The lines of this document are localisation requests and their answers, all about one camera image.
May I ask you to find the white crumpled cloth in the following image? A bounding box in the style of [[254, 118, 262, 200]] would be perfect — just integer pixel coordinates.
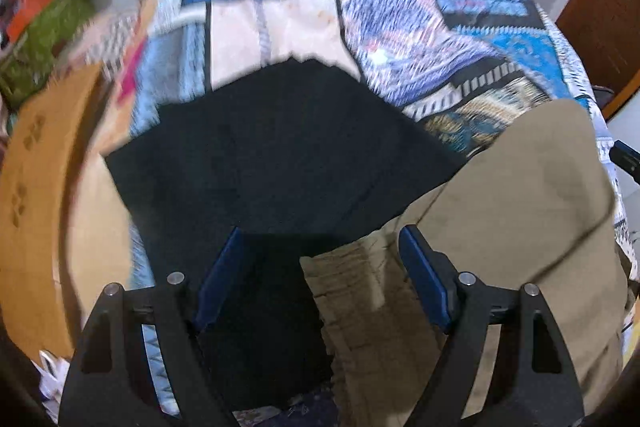
[[34, 350, 70, 424]]

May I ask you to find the wooden lap desk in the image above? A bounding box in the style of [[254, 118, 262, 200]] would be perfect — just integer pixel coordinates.
[[1, 64, 132, 360]]

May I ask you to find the black folded garment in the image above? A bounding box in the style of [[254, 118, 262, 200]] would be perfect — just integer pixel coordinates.
[[106, 60, 464, 411]]

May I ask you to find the green patterned storage bag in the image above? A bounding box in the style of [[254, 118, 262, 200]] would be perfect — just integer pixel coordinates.
[[1, 0, 96, 109]]

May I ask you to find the patchwork patterned bed quilt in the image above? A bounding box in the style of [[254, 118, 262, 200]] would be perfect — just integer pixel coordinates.
[[127, 0, 639, 427]]

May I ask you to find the wooden door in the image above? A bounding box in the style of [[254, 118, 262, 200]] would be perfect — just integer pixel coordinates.
[[556, 0, 640, 119]]

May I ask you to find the orange box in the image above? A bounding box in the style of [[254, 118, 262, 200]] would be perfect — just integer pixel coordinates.
[[6, 0, 53, 43]]

